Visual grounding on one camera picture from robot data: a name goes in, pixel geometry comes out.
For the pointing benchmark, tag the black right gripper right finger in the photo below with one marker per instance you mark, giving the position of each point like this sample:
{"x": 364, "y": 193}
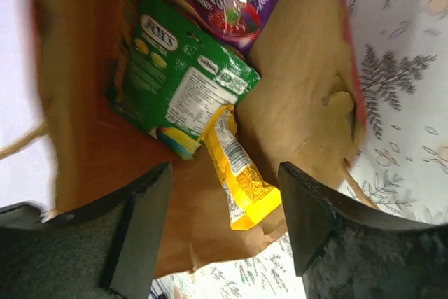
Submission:
{"x": 345, "y": 249}

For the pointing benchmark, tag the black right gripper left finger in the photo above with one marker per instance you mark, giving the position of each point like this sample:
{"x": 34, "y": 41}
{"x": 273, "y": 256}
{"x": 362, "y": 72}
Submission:
{"x": 105, "y": 249}

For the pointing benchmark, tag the yellow snack packet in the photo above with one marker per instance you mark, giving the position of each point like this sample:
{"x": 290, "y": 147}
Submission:
{"x": 250, "y": 198}

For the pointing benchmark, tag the red brown paper bag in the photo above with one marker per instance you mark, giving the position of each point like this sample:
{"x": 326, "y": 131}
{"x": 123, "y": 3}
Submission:
{"x": 308, "y": 109}

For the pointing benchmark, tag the green snack packet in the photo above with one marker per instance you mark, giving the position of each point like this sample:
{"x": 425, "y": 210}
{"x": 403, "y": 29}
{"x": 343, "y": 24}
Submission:
{"x": 172, "y": 77}

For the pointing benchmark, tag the small green yellow candy packet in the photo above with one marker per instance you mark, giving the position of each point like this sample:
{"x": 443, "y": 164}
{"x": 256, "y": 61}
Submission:
{"x": 128, "y": 18}

